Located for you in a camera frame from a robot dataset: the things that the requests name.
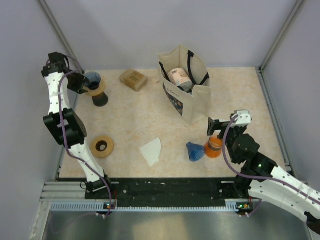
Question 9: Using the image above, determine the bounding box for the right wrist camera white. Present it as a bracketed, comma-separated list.
[230, 110, 252, 128]

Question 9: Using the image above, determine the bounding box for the wooden dripper stand brown collar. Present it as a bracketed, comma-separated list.
[86, 80, 109, 107]

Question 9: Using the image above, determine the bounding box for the pink patterned paper roll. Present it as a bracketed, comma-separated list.
[168, 68, 193, 92]

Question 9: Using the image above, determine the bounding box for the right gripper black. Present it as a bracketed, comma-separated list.
[207, 117, 245, 164]

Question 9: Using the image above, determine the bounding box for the orange glass dripper cone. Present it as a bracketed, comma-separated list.
[204, 136, 223, 158]

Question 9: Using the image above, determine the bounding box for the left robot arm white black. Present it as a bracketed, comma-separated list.
[41, 52, 114, 199]

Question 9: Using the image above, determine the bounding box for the grey cable duct strip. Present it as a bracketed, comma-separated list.
[51, 199, 253, 213]

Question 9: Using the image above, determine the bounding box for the kitchen cleaning pads pack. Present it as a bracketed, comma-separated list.
[119, 68, 148, 92]

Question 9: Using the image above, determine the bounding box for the blue glass dripper cone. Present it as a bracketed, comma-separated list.
[186, 142, 205, 162]
[84, 71, 101, 90]

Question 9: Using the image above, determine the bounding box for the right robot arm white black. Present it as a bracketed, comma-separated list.
[60, 109, 320, 233]

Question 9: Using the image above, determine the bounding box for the white paper coffee filter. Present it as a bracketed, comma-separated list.
[139, 137, 162, 167]

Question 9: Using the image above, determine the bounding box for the cream tote bag floral print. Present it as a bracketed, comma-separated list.
[157, 44, 212, 127]

